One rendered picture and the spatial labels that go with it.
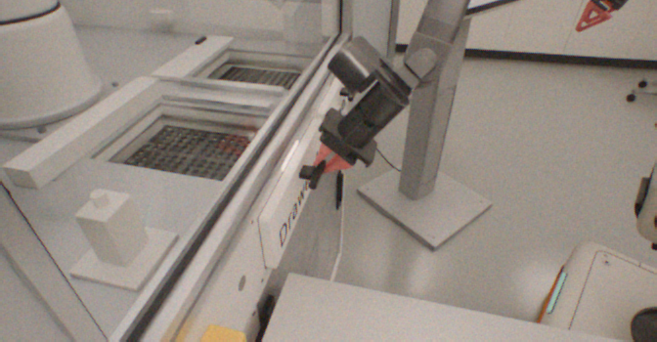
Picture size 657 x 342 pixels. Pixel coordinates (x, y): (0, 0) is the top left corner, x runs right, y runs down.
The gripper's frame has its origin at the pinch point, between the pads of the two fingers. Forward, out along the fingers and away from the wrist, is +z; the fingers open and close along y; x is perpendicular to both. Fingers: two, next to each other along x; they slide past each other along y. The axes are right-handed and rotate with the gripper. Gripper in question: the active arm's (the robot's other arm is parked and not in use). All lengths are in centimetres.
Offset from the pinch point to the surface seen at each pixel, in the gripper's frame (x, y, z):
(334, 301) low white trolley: 16.6, -13.7, 7.6
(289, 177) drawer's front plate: 7.6, 4.0, -0.6
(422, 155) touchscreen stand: -94, -52, 33
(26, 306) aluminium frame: 44.7, 16.5, -15.0
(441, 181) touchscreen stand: -113, -79, 47
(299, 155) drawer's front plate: 1.7, 4.2, -0.5
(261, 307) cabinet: 18.1, -5.9, 18.1
